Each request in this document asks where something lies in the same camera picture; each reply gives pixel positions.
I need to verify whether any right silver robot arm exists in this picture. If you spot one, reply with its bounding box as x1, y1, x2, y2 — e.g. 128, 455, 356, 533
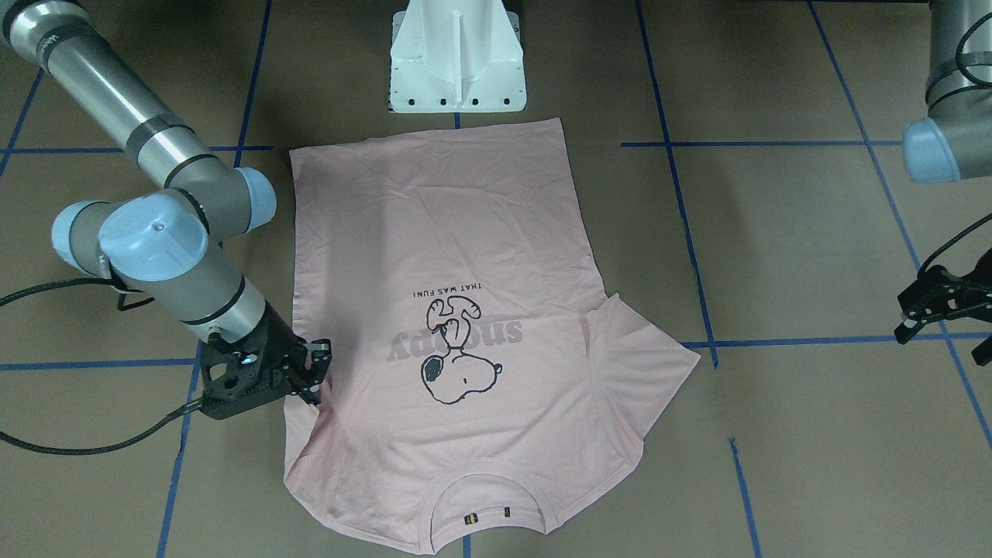
2, 1, 332, 419

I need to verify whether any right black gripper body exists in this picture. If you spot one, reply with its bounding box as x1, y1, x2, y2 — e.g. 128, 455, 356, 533
199, 304, 311, 420

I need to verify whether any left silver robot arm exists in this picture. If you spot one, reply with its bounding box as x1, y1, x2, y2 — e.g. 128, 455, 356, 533
895, 1, 991, 345

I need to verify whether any pink Snoopy t-shirt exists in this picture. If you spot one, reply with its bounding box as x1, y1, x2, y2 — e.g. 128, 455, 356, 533
284, 119, 699, 555

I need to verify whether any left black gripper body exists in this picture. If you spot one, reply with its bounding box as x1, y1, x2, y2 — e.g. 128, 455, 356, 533
897, 265, 991, 324

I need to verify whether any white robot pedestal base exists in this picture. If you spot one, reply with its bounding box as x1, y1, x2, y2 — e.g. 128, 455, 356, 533
387, 1, 528, 114

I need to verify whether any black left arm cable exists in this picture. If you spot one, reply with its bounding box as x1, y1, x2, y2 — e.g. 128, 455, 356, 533
917, 0, 992, 272

